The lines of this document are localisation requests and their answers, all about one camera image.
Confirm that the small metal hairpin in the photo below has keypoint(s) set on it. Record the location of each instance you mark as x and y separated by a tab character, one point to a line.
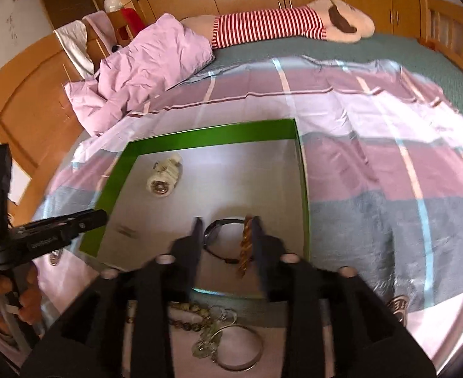
127	231

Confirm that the pink quilt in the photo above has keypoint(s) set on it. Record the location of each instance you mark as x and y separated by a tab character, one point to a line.
149	59

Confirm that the striped plush toy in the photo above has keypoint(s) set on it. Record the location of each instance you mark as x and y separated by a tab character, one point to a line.
271	25

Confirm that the wooden headboard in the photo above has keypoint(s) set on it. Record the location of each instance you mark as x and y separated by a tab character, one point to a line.
30	98

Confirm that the white garment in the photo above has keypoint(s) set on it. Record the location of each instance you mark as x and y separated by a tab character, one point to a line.
74	43

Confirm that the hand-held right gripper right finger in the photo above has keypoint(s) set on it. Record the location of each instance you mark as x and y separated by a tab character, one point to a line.
258	244

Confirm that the red cloth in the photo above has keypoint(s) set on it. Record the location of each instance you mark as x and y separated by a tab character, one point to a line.
132	19

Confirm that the wooden chair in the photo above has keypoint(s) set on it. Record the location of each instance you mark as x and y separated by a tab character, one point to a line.
122	33

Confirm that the person's left hand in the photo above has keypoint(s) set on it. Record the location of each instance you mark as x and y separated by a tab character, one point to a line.
28	303

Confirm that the silver bangle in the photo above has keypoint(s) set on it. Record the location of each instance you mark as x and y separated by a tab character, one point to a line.
258	352

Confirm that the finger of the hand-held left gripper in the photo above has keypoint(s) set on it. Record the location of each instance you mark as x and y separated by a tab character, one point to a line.
91	220

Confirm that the pink garment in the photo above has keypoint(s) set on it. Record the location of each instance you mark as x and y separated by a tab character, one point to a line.
97	21

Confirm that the black bangle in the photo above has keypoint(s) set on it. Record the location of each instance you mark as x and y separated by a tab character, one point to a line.
210	234

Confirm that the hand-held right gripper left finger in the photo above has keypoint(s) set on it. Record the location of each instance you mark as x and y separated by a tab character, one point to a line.
197	244

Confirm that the plaid bedsheet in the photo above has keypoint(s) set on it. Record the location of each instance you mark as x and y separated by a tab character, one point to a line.
353	165

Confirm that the green cardboard box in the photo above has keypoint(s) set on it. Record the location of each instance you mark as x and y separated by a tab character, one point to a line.
215	134

